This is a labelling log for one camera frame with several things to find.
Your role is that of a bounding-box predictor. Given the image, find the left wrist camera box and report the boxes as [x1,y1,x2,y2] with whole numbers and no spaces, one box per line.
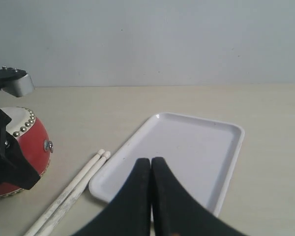
[0,66,35,97]

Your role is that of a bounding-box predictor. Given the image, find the small red drum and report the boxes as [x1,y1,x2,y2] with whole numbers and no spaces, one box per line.
[0,107,54,198]

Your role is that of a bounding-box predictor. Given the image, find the white plastic tray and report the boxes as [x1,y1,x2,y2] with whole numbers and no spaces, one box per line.
[88,113,245,216]

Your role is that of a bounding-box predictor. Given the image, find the white drumstick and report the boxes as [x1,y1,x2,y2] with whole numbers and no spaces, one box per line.
[23,149,105,236]
[36,151,111,236]

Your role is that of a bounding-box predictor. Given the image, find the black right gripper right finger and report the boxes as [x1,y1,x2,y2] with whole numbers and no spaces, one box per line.
[151,157,244,236]

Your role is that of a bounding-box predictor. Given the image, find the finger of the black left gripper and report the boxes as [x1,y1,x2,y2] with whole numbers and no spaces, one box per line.
[0,108,40,190]

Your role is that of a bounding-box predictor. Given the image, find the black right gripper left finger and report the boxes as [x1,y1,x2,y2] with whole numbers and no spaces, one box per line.
[74,158,150,236]

